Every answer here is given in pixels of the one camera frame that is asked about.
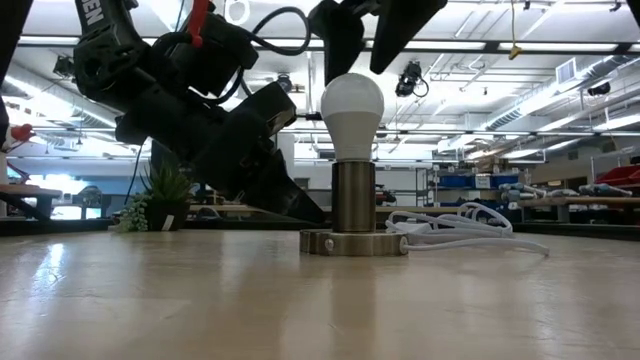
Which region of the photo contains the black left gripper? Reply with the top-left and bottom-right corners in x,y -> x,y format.
115,99 -> 326,225

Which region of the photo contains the brass lamp socket base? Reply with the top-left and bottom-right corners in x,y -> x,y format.
298,159 -> 410,258

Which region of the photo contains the white light bulb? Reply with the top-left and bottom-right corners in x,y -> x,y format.
320,72 -> 386,163

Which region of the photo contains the white power cord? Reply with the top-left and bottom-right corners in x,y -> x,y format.
384,201 -> 551,258

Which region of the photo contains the white column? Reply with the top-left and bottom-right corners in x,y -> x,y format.
277,132 -> 296,176

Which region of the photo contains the small potted green plant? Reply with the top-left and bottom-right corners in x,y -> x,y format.
115,158 -> 194,234

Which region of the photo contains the blue storage bin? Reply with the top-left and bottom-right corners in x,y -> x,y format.
439,173 -> 476,190
489,173 -> 521,190

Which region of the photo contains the white ceiling air vent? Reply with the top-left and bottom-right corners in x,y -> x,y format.
555,58 -> 579,85

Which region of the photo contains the teal grey handheld device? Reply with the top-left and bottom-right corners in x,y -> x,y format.
499,182 -> 549,202
578,183 -> 635,198

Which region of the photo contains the wooden workbench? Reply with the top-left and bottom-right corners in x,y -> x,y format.
0,183 -> 64,221
519,196 -> 640,224

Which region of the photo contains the red plastic object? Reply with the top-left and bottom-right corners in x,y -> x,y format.
8,123 -> 37,151

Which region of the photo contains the red storage bin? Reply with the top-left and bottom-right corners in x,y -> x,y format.
593,164 -> 640,189

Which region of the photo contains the black ceiling camera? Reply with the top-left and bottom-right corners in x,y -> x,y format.
394,60 -> 430,99

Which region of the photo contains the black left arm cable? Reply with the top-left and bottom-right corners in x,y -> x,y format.
219,5 -> 312,106

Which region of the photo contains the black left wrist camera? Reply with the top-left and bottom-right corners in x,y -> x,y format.
234,82 -> 299,136

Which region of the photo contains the white hanging ring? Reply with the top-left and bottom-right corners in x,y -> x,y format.
224,0 -> 251,26

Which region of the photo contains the yellow hanging cord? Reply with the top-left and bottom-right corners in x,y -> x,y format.
508,0 -> 524,61

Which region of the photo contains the metal wire shelf rack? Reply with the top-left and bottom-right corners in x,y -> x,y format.
414,164 -> 526,209

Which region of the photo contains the red cable tie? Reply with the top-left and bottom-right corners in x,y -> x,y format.
187,0 -> 211,49

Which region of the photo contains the black aluminium table frame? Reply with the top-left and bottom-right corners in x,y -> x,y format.
0,217 -> 640,242

